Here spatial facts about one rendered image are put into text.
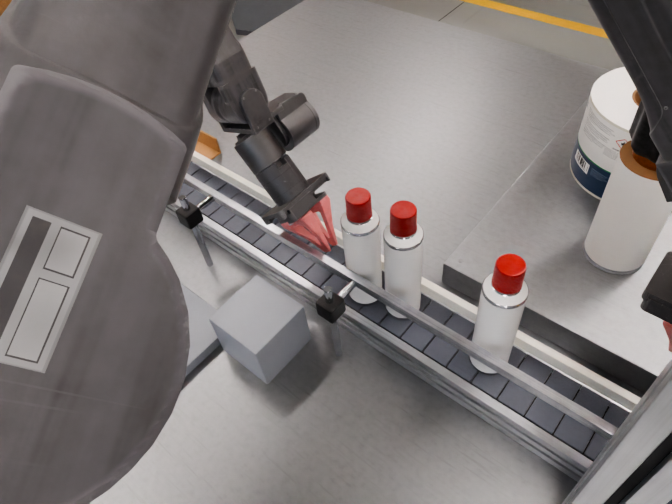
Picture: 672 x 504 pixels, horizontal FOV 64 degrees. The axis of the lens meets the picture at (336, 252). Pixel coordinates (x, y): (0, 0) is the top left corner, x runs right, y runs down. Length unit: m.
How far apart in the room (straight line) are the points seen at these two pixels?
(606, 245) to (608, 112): 0.21
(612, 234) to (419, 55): 0.78
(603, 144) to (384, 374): 0.50
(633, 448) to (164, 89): 0.37
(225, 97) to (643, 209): 0.56
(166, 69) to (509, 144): 1.05
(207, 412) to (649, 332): 0.63
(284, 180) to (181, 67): 0.60
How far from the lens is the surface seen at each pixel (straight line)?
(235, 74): 0.73
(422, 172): 1.10
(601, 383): 0.76
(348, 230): 0.70
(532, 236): 0.93
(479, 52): 1.47
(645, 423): 0.40
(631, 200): 0.81
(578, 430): 0.76
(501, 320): 0.66
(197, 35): 0.18
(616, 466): 0.46
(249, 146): 0.76
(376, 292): 0.73
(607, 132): 0.95
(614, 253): 0.88
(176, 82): 0.17
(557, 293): 0.87
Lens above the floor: 1.55
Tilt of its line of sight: 49 degrees down
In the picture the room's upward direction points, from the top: 8 degrees counter-clockwise
